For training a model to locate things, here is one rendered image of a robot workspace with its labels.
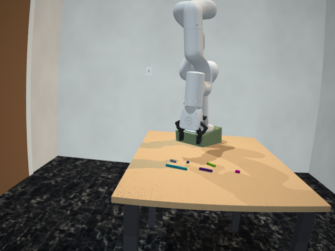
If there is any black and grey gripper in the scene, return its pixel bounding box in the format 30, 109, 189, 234
175, 106, 208, 144

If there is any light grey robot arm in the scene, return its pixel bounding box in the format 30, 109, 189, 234
173, 0, 219, 133

